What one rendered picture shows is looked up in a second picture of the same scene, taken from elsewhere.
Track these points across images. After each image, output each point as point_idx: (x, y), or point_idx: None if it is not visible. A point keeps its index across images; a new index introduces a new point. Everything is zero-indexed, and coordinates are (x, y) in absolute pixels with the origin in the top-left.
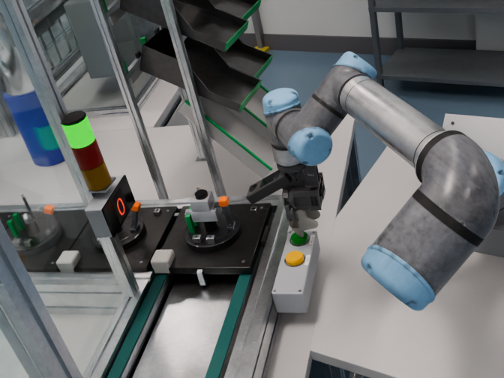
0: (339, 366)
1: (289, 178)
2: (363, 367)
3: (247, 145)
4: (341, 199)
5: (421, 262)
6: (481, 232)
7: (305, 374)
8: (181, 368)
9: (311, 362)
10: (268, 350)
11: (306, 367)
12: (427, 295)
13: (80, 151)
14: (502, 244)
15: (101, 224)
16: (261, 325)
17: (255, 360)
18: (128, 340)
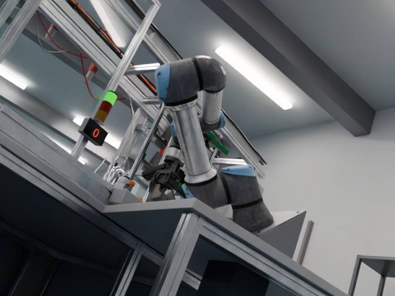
0: (110, 210)
1: (164, 165)
2: (120, 204)
3: None
4: (187, 269)
5: (173, 63)
6: (200, 64)
7: (93, 197)
8: None
9: (100, 211)
10: (89, 191)
11: (96, 199)
12: (166, 74)
13: (104, 101)
14: None
15: (84, 124)
16: (98, 175)
17: (82, 168)
18: None
